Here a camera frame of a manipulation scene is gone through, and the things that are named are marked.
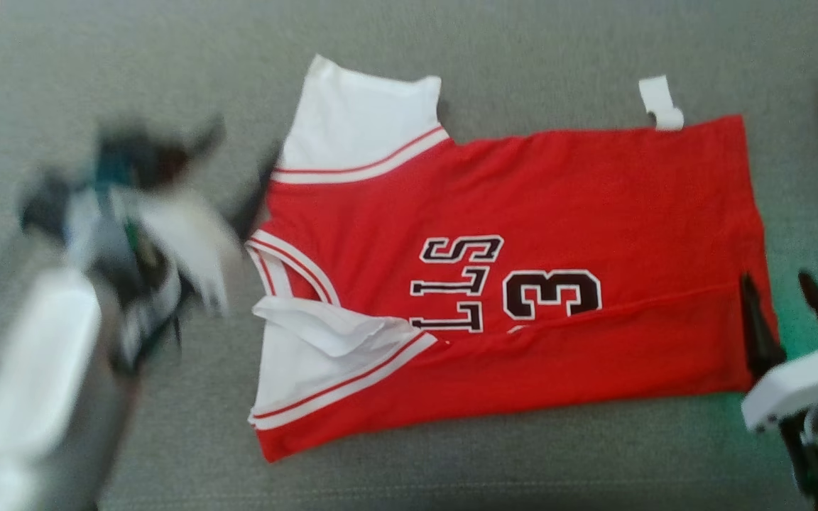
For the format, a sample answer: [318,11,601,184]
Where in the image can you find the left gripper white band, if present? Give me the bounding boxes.
[68,116,283,377]

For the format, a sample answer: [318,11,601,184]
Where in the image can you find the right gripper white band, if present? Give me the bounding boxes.
[738,270,818,434]

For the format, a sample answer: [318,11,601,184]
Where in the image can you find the grey sofa seat cushion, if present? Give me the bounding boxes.
[0,0,818,511]

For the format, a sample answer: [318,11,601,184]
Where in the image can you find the red and white basketball jersey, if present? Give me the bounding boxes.
[244,54,780,464]

